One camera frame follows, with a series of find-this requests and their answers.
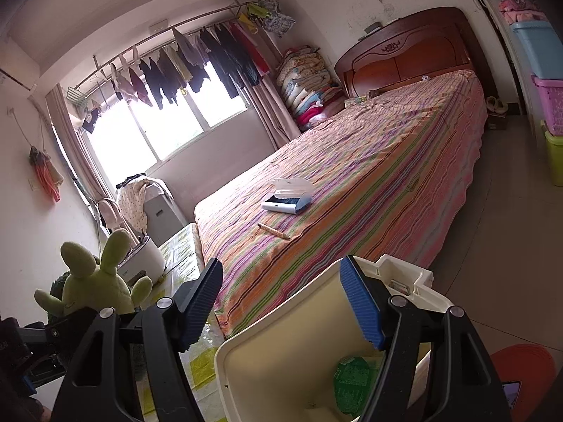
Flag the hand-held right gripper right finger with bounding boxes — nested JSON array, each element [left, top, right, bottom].
[[340, 255, 513, 422]]

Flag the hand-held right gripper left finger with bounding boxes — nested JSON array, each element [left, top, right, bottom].
[[50, 257, 224, 422]]

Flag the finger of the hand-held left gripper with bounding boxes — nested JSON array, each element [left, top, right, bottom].
[[20, 316, 95, 349]]

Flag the cream plastic bin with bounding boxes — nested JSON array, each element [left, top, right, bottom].
[[214, 254, 454, 422]]

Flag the green plush toy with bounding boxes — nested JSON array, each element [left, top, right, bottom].
[[34, 229, 153, 317]]

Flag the yellow checkered plastic tablecloth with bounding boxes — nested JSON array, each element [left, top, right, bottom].
[[132, 223, 238, 422]]

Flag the white desktop organizer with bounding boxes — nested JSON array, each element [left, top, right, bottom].
[[116, 235, 167, 286]]

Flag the green printed packet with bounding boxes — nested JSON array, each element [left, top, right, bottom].
[[333, 355, 381, 416]]

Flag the wooden pencil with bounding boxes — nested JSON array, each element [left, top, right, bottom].
[[257, 223, 291, 241]]

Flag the white and blue case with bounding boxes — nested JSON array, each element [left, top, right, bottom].
[[261, 177, 314, 215]]

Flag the white dotted cloth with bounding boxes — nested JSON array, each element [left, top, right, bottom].
[[116, 178, 152, 234]]

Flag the white tote bag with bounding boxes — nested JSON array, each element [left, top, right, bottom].
[[97, 198, 133, 238]]

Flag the bed with striped sheet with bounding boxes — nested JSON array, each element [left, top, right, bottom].
[[194, 68, 489, 339]]

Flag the orange hanging bags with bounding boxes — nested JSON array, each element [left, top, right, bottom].
[[29, 145, 64, 203]]

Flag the orange stool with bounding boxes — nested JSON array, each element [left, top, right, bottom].
[[490, 344, 556, 422]]

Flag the smartphone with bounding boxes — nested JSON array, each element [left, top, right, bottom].
[[501, 380, 522, 409]]

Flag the window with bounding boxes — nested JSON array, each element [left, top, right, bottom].
[[81, 59, 249, 181]]

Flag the beige curtain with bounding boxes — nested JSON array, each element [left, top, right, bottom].
[[46, 83, 115, 212], [244, 70, 302, 150]]

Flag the small patterned pillow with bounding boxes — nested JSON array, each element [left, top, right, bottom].
[[344, 89, 388, 108]]

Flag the stack of folded quilts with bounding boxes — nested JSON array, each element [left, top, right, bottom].
[[276, 45, 346, 132]]

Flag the green storage box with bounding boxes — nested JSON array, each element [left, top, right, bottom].
[[541, 121, 563, 185]]

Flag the wooden headboard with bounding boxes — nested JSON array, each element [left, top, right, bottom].
[[334, 6, 498, 100]]

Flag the row of hanging clothes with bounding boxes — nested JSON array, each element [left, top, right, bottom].
[[81, 0, 296, 135]]

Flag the white air conditioner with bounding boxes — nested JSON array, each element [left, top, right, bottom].
[[0, 68, 38, 94]]

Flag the pink plastic basket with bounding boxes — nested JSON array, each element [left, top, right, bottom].
[[531, 75, 563, 137]]

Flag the blue storage box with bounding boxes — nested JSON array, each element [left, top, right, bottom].
[[510, 20, 563, 81]]

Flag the pink folded blanket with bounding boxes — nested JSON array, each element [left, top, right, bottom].
[[498, 0, 548, 26]]

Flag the metal clothes rail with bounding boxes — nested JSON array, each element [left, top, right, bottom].
[[72, 2, 247, 93]]

